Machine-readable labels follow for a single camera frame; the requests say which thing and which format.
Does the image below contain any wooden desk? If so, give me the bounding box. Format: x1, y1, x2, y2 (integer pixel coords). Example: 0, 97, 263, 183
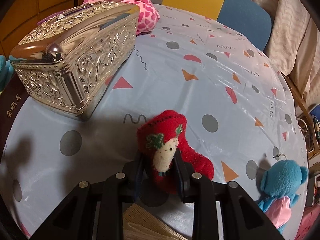
277, 71, 312, 128

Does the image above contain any brown and gold gift box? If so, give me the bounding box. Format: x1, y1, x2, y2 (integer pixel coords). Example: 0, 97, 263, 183
0, 75, 29, 160

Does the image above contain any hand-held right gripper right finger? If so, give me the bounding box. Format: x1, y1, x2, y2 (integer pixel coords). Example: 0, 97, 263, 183
174, 151, 285, 240

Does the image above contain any beige patterned curtain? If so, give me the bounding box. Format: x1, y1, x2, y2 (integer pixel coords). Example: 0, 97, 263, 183
210, 0, 318, 100

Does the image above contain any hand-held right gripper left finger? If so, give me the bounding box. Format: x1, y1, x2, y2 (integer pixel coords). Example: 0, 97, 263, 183
30, 155, 145, 240

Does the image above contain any blue teddy bear pink dress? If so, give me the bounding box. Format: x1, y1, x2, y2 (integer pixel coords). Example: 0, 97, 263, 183
255, 159, 309, 235

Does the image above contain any cream knitted socks bundle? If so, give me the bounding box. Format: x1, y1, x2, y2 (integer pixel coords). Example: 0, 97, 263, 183
122, 202, 193, 240

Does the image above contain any teal plush toy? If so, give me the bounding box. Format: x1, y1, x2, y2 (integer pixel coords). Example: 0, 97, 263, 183
0, 55, 13, 95

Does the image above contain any wooden wardrobe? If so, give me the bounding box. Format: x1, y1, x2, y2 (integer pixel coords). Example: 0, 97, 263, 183
0, 0, 120, 55

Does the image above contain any red sock with face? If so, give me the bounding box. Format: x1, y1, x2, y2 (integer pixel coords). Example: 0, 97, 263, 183
137, 109, 215, 195

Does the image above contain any grey yellow blue chair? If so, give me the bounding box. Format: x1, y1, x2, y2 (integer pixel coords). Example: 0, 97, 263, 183
161, 0, 273, 53

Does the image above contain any silver ornate tissue box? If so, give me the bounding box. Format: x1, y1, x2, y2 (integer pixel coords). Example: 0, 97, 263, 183
10, 1, 140, 122

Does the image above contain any pink spotted plush toy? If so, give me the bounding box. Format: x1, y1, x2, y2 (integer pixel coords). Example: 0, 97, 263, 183
82, 0, 161, 35

